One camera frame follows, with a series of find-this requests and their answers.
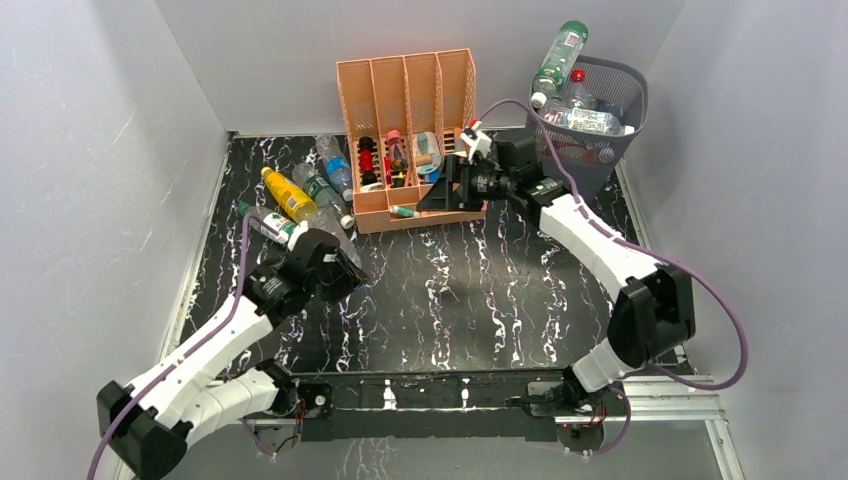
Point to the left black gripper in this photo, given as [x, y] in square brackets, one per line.
[350, 277]

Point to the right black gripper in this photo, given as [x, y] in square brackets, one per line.
[439, 196]

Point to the yellow juice bottle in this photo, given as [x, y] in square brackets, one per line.
[296, 204]

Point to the clear bottle green cap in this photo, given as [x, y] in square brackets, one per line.
[269, 223]

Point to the clear bottle dark green label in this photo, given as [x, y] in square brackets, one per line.
[307, 177]

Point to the clear bottle red blue label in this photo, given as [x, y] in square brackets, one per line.
[579, 95]

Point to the green tinted bottle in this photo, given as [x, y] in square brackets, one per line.
[555, 68]

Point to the red label cola bottle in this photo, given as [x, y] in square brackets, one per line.
[585, 154]

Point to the clear water bottle white cap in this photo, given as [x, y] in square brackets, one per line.
[586, 121]

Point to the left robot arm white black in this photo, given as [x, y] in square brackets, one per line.
[152, 421]

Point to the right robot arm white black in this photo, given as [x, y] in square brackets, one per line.
[653, 308]

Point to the grey mesh waste bin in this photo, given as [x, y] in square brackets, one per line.
[619, 89]

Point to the blue round object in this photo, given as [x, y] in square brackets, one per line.
[433, 176]

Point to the green white tube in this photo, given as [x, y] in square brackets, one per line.
[403, 212]

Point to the pink cap small bottle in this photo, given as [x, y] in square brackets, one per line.
[398, 164]

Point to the red black dumbbell toy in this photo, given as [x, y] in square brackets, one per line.
[365, 147]

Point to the peach desk organizer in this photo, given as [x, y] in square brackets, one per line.
[434, 91]

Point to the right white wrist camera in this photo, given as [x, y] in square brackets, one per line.
[478, 143]

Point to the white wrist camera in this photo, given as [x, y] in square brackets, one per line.
[293, 232]
[478, 143]

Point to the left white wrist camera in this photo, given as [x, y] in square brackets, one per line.
[293, 232]

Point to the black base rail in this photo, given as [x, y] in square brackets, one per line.
[430, 397]

